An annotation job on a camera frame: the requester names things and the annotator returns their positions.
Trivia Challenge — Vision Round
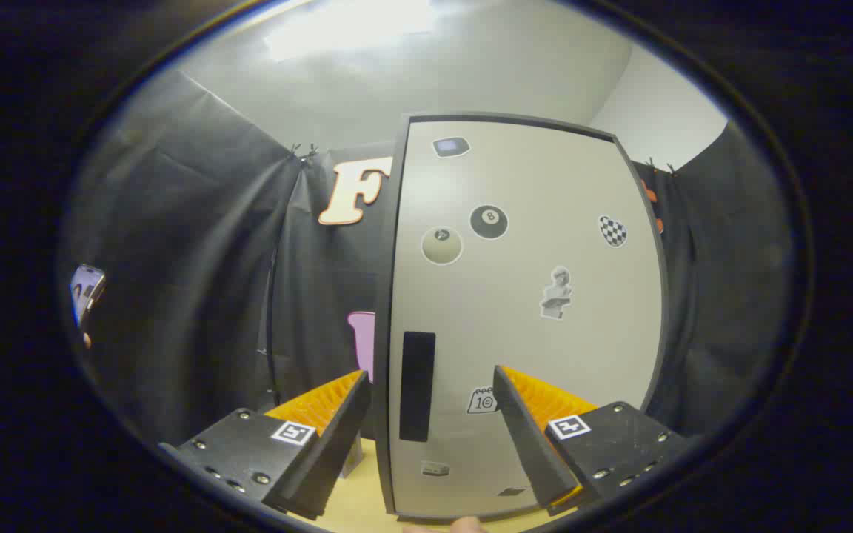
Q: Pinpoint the black backdrop cloth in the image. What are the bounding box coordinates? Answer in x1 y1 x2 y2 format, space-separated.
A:
64 70 797 445

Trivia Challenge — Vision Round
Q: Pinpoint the smartphone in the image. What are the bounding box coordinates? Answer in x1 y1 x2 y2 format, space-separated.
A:
70 264 107 328

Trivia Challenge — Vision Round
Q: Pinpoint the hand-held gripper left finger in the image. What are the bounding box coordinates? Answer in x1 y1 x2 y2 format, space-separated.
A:
160 369 373 521

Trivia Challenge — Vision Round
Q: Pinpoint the grey cabinet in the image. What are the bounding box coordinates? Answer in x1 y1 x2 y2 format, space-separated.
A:
371 111 672 519

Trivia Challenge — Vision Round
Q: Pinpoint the black door handle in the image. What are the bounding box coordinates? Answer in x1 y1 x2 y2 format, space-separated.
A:
399 331 437 443

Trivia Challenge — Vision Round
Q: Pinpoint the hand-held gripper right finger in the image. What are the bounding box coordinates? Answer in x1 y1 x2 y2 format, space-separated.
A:
492 364 694 517

